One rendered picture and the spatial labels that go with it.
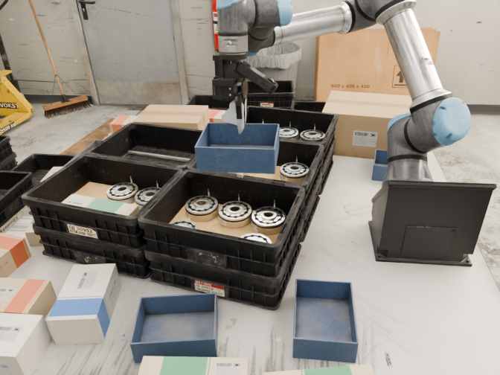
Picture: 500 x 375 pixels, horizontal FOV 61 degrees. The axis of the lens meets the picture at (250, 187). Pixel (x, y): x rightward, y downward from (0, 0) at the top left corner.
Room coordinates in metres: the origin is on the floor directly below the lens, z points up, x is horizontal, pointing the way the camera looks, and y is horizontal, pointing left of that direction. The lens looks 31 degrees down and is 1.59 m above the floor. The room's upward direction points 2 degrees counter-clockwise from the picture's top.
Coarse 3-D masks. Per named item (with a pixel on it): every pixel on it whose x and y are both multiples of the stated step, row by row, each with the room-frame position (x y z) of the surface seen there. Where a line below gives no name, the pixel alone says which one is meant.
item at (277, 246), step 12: (240, 180) 1.13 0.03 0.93; (252, 180) 1.12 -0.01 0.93; (168, 192) 1.08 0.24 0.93; (300, 192) 1.04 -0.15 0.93; (156, 204) 1.01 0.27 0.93; (300, 204) 1.00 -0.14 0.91; (144, 216) 0.95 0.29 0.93; (288, 216) 0.92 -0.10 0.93; (144, 228) 0.92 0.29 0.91; (156, 228) 0.91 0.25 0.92; (168, 228) 0.90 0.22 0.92; (180, 228) 0.89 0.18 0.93; (192, 228) 0.88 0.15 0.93; (288, 228) 0.88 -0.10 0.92; (204, 240) 0.86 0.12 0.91; (216, 240) 0.85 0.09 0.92; (228, 240) 0.84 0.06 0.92; (240, 240) 0.83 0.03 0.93; (252, 240) 0.83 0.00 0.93; (276, 240) 0.82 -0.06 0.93; (264, 252) 0.80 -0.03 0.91; (276, 252) 0.80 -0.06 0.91
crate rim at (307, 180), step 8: (304, 144) 1.36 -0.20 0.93; (312, 144) 1.35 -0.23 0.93; (320, 144) 1.35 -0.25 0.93; (320, 152) 1.29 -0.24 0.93; (320, 160) 1.28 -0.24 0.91; (192, 168) 1.21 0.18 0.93; (312, 168) 1.18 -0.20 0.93; (248, 176) 1.14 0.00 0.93; (312, 176) 1.17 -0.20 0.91; (296, 184) 1.09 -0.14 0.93; (304, 184) 1.09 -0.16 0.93
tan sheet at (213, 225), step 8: (184, 208) 1.13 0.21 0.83; (176, 216) 1.09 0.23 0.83; (184, 216) 1.09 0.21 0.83; (200, 224) 1.04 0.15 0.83; (208, 224) 1.04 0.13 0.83; (216, 224) 1.04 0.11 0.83; (216, 232) 1.00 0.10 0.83; (224, 232) 0.99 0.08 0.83; (232, 232) 0.99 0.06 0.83; (240, 232) 0.99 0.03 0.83; (248, 232) 0.99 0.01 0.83; (256, 232) 0.99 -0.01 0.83; (272, 240) 0.95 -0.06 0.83
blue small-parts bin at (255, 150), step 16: (208, 128) 1.09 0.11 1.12; (224, 128) 1.09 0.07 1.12; (256, 128) 1.07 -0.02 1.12; (272, 128) 1.07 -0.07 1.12; (208, 144) 1.08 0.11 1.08; (224, 144) 1.09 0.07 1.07; (240, 144) 1.08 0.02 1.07; (256, 144) 1.08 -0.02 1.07; (272, 144) 1.07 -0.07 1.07; (208, 160) 0.95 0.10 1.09; (224, 160) 0.94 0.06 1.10; (240, 160) 0.93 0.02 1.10; (256, 160) 0.93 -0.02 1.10; (272, 160) 0.92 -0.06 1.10
